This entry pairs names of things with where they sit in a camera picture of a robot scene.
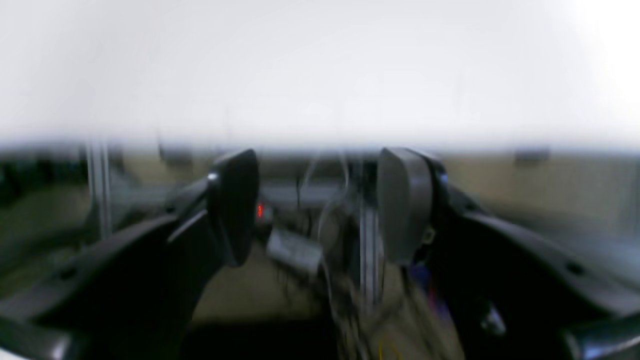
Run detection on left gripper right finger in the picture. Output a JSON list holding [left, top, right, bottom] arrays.
[[377, 147, 640, 360]]

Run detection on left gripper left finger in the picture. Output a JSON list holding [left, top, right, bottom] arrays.
[[1, 149, 259, 360]]

